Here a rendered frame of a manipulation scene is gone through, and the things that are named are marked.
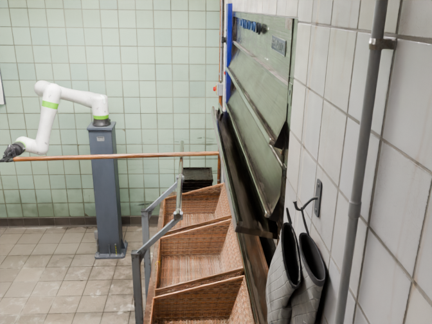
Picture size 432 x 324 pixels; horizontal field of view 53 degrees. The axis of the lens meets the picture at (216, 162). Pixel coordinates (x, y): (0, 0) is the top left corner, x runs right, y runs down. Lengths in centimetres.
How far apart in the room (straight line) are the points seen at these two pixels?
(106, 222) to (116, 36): 164
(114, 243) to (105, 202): 40
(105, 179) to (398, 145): 323
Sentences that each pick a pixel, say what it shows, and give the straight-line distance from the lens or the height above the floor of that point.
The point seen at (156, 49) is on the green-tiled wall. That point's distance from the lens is 402.
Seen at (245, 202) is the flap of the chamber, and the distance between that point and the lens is 168.
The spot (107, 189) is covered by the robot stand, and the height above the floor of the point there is 66.
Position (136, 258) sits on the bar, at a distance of 226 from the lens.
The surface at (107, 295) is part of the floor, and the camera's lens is 361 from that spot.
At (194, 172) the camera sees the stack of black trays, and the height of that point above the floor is 83.
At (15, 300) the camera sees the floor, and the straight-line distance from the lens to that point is 377.
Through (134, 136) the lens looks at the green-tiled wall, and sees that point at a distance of 420.
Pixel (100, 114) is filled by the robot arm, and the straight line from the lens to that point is 360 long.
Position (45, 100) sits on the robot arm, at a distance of 339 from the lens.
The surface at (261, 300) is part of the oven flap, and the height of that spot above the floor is 99.
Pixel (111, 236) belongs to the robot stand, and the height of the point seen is 21.
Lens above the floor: 213
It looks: 20 degrees down
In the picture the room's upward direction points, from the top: 1 degrees clockwise
